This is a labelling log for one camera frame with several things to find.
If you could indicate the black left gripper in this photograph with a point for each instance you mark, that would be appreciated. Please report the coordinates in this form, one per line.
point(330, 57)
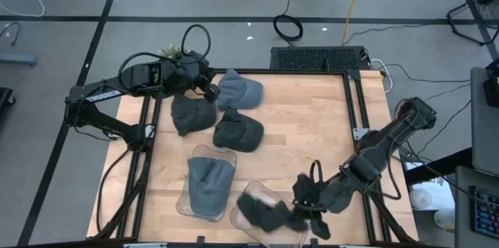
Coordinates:
point(208, 88)

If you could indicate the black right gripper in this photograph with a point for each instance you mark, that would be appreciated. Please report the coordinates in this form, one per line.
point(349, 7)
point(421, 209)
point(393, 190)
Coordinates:
point(310, 195)

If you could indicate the blue-grey baseball cap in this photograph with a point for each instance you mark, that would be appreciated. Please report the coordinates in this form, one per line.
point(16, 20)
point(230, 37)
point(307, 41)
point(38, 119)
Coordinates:
point(239, 90)
point(210, 185)

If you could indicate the dark grey baseball cap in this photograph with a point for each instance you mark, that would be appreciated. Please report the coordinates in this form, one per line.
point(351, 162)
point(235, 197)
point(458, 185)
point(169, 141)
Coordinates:
point(265, 213)
point(238, 133)
point(193, 115)

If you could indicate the clear plastic bin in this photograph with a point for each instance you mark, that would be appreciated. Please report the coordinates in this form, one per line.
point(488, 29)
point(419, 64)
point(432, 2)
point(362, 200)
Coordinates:
point(259, 186)
point(218, 151)

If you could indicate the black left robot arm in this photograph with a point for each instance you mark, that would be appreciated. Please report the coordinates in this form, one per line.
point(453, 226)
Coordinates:
point(101, 96)

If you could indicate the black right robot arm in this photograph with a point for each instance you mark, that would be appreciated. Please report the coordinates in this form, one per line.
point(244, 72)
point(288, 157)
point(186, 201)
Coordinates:
point(374, 158)

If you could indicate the green potted plant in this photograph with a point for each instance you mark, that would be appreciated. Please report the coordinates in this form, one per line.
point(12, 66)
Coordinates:
point(169, 51)

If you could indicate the black perforated metal box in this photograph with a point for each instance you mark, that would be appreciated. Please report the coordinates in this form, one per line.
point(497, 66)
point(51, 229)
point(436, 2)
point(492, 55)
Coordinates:
point(312, 59)

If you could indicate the white cup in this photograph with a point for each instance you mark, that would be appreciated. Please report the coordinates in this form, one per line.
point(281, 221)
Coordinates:
point(444, 218)
point(420, 199)

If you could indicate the black beam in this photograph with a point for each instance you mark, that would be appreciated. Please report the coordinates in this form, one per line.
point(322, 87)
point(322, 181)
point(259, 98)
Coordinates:
point(436, 166)

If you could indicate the grey desk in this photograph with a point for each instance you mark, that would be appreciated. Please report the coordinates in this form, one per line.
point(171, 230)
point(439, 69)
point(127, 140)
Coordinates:
point(464, 209)
point(485, 139)

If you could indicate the keyboard with colourful keys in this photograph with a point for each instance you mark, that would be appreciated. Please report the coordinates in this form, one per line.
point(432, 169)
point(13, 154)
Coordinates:
point(487, 213)

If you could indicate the grey metal bar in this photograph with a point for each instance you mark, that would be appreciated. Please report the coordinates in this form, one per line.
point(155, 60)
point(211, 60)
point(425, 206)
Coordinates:
point(17, 59)

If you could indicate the black floor object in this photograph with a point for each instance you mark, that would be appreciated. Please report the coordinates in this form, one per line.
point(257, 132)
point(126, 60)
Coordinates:
point(4, 98)

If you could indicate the black desk device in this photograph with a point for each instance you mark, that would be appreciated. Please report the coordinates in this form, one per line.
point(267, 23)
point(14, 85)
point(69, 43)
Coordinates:
point(493, 88)

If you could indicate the black frame clamp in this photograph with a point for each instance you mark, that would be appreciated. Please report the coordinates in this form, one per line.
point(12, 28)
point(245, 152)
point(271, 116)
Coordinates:
point(200, 241)
point(314, 242)

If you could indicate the white arm base bracket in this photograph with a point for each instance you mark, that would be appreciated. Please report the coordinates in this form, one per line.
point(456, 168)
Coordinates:
point(358, 133)

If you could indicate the black aluminium table frame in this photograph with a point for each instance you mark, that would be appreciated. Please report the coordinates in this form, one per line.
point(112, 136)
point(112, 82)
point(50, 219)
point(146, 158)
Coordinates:
point(312, 71)

